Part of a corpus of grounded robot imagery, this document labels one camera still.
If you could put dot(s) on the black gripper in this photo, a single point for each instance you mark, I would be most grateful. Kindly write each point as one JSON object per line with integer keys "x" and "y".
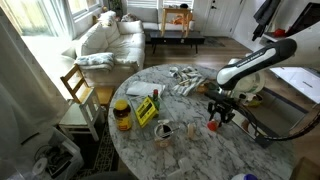
{"x": 223, "y": 104}

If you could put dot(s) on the small red lid container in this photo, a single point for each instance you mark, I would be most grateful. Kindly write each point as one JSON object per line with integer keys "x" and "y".
{"x": 212, "y": 125}

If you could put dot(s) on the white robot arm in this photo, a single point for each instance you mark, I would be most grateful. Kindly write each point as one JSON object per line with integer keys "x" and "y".
{"x": 241, "y": 78}

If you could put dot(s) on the yellow lid vitamin bottle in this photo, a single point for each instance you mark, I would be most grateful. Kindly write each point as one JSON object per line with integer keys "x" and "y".
{"x": 122, "y": 114}

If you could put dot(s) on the orange object under cloth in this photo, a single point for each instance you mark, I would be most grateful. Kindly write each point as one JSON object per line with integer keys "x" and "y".
{"x": 202, "y": 88}

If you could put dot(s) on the bowl with food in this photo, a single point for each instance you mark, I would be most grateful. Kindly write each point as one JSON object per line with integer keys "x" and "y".
{"x": 256, "y": 101}

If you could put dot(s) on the striped grey cloth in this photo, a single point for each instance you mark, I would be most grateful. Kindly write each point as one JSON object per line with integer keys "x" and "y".
{"x": 188, "y": 78}

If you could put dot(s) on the glass cup with spoon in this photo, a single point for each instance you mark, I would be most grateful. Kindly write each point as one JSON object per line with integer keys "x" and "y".
{"x": 163, "y": 133}

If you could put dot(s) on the white bottle blue cap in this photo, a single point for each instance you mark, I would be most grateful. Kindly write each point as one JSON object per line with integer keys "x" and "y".
{"x": 244, "y": 177}

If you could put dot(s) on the green glass bottle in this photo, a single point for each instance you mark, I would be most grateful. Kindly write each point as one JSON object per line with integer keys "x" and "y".
{"x": 156, "y": 102}

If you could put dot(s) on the yellow box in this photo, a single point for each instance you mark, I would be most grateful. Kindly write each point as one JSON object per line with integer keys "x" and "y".
{"x": 145, "y": 111}

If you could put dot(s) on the dark coffee table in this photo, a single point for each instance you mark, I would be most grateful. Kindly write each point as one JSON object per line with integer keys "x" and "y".
{"x": 176, "y": 38}

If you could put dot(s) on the wooden side table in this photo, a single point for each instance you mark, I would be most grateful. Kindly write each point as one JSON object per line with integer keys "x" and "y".
{"x": 183, "y": 17}

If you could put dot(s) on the white sofa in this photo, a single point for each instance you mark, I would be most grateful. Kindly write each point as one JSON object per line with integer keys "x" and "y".
{"x": 125, "y": 41}

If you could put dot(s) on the grey blanket on sofa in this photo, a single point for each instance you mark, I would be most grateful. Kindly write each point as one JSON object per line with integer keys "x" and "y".
{"x": 96, "y": 61}

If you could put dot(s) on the white stool chair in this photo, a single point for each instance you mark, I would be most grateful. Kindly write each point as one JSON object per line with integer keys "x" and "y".
{"x": 81, "y": 118}

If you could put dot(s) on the wooden chair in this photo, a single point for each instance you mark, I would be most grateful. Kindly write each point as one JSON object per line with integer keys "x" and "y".
{"x": 77, "y": 86}

